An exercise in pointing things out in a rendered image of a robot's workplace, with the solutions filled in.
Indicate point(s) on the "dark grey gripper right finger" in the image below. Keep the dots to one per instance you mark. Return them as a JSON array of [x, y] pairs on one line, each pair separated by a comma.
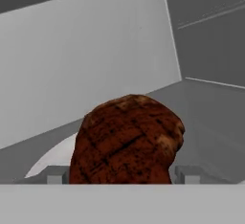
[[189, 175]]

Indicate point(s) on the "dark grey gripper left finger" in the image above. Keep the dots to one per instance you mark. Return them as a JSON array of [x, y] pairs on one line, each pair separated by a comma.
[[54, 175]]

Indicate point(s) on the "brown grilled steak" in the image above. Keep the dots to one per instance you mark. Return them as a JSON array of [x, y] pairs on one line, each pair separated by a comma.
[[127, 141]]

